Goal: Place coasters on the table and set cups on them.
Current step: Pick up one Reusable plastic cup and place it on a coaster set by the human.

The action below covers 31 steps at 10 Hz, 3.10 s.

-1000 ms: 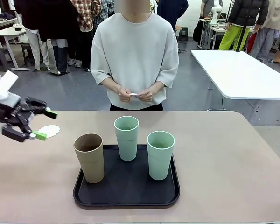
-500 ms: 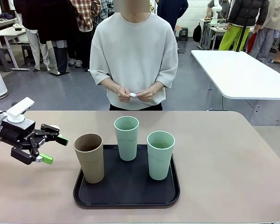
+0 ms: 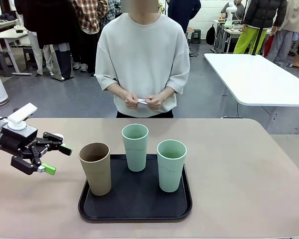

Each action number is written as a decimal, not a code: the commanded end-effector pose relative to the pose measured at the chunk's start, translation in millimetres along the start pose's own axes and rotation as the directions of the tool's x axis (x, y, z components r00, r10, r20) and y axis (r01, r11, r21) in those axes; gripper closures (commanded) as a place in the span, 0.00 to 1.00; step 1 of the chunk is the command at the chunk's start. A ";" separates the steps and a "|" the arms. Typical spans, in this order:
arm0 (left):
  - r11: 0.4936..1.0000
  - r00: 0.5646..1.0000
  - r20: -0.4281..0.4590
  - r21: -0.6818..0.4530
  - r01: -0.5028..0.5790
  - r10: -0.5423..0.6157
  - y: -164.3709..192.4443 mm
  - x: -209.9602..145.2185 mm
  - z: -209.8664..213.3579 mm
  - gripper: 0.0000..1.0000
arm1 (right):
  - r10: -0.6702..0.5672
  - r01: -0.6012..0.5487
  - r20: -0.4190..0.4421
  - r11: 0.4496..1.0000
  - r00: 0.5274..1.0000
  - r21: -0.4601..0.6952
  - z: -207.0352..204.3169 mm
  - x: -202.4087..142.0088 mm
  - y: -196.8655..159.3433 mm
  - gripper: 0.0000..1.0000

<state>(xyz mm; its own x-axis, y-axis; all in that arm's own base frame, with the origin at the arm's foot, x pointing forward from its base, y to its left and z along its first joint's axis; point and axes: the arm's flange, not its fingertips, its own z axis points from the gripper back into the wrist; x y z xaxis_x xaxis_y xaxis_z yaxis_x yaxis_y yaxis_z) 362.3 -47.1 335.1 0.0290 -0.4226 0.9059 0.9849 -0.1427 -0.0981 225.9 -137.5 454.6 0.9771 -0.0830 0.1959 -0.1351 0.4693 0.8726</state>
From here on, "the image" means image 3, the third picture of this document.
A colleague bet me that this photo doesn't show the pale green plastic cup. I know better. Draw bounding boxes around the pale green plastic cup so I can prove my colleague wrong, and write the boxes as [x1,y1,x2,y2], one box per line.
[121,123,150,172]
[156,139,187,193]

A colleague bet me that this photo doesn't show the white workbench desk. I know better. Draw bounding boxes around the white workbench desk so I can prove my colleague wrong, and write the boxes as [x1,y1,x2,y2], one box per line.
[212,19,274,54]

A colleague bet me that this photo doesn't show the white folding table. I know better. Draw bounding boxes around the white folding table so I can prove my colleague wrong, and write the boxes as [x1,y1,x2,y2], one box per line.
[203,53,299,108]

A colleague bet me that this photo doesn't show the bystander in plaid shirt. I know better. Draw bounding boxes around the bystander in plaid shirt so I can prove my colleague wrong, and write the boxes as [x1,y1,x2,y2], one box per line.
[71,0,108,75]

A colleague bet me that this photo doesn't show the person's left hand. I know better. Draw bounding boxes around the person's left hand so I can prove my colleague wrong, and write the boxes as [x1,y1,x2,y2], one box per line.
[145,93,165,111]

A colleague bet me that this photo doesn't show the bystander in navy top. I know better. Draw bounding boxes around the bystander in navy top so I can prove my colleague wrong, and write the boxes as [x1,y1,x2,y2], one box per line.
[167,0,202,27]

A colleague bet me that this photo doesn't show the person in beige shirt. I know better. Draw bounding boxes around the person in beige shirt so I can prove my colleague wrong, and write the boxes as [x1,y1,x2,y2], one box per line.
[95,0,190,119]

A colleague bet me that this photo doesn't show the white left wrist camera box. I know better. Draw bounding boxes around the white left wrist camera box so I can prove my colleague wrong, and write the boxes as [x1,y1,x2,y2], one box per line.
[6,103,38,130]

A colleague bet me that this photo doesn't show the person's left forearm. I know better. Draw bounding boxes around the person's left forearm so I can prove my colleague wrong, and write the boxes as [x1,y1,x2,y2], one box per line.
[157,86,173,100]

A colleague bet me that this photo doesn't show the bystander in black coat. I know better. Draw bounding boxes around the bystander in black coat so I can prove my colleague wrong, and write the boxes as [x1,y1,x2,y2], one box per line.
[14,0,77,80]

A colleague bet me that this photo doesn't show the bystander in lime trousers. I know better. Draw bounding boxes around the bystander in lime trousers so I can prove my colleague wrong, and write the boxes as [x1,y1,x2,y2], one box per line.
[233,0,288,55]

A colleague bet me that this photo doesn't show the black tripod pole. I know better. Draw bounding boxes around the black tripod pole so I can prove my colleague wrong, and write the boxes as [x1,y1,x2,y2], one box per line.
[249,0,265,57]

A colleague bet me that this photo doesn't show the gray office desk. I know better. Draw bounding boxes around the gray office desk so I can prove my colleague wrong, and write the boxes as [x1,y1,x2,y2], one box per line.
[0,28,33,76]

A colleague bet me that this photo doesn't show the gray plastic stool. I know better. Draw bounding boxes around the gray plastic stool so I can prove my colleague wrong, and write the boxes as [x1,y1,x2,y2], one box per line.
[0,51,14,77]

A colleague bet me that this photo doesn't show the bystander in beige jacket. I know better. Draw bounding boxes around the bystander in beige jacket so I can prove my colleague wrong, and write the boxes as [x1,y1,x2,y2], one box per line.
[265,0,299,63]

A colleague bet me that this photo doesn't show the black plastic stool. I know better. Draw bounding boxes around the black plastic stool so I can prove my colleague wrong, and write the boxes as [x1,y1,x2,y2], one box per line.
[190,28,202,44]

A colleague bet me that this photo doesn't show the person's right hand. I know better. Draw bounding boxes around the person's right hand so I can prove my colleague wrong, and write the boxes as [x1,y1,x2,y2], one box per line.
[124,91,141,110]

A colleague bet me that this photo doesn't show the black plastic serving tray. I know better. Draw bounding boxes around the black plastic serving tray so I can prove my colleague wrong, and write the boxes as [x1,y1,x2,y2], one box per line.
[78,153,193,223]

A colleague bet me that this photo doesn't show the brown plastic cup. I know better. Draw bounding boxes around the brown plastic cup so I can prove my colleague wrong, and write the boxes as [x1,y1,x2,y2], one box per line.
[79,142,112,197]

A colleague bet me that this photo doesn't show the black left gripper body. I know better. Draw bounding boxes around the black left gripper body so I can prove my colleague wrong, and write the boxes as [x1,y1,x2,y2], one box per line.
[0,123,45,160]

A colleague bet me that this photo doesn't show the black backpack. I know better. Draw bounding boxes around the black backpack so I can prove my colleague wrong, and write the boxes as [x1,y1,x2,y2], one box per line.
[205,24,216,46]

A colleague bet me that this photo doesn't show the person's right forearm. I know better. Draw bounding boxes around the person's right forearm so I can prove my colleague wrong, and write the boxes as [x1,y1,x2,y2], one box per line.
[106,83,128,98]

